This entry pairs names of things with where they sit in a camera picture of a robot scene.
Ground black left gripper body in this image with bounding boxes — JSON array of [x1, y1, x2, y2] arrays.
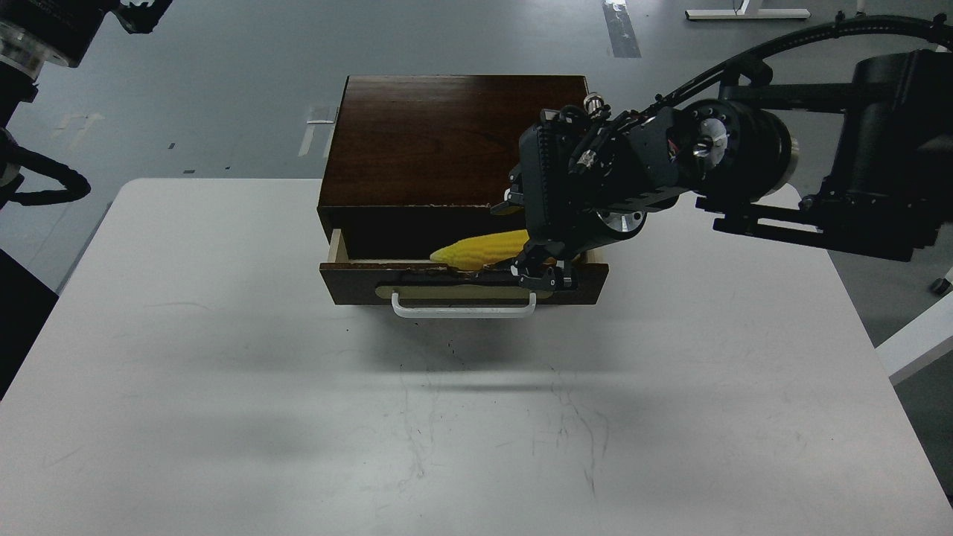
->
[[1, 1, 120, 68]]

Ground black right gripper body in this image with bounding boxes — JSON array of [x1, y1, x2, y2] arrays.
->
[[514, 99, 794, 258]]

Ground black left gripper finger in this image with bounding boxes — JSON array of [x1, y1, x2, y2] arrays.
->
[[112, 0, 173, 34]]

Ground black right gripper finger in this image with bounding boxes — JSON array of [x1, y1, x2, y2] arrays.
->
[[490, 188, 525, 216], [509, 240, 581, 292]]

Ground yellow corn cob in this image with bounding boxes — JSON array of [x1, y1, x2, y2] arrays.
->
[[429, 229, 529, 272]]

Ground wooden drawer with white handle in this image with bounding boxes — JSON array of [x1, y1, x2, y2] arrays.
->
[[319, 229, 610, 318]]

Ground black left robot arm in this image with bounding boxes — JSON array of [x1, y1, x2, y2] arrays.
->
[[1, 1, 171, 206]]

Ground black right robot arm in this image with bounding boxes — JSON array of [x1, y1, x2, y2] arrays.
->
[[491, 13, 952, 292]]

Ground dark wooden drawer cabinet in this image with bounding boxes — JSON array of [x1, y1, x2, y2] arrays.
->
[[316, 74, 588, 259]]

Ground white table base far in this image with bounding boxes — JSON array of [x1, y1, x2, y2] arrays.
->
[[684, 1, 812, 21]]

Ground white table edge right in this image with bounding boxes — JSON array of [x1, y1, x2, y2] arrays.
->
[[876, 294, 952, 386]]

